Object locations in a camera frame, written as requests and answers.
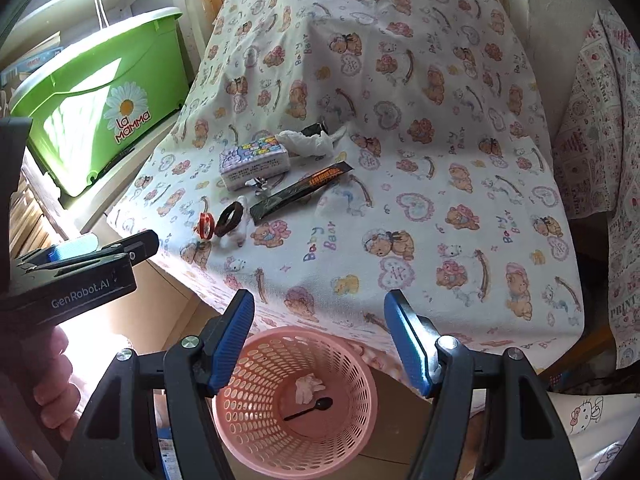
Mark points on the pink patterned cloth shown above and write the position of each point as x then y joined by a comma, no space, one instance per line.
600,185

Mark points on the green plastic tub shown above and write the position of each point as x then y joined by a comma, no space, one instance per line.
100,105

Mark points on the black plastic spoon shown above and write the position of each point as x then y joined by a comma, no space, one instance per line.
310,410

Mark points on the bear-print tissue packet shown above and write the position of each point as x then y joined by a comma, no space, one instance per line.
255,160

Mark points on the wooden slatted crate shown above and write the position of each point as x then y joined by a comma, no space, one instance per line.
35,210

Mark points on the small white toy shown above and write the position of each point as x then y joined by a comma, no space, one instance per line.
239,234

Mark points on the cat-print pyjama pants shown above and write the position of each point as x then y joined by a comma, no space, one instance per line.
585,430

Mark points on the white tissue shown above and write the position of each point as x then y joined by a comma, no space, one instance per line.
310,142

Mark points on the white shelf unit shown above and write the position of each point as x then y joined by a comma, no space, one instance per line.
60,5

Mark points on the pink perforated plastic basket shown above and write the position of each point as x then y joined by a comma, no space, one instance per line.
295,405

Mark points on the bear-print blanket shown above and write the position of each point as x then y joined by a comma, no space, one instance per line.
400,110

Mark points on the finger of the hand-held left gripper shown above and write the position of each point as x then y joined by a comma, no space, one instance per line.
70,249
130,246

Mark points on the small black packet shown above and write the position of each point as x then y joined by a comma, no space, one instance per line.
315,129

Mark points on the small crumpled tissue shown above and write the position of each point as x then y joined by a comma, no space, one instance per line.
308,390

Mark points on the blue printed pack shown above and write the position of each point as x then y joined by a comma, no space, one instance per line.
166,455

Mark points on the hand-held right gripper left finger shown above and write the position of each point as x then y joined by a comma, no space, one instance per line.
235,345

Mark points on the person's left hand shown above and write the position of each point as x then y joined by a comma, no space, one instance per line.
57,385

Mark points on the long black sachet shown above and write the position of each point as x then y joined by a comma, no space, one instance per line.
300,187

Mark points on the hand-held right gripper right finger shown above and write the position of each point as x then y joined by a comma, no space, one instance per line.
407,347

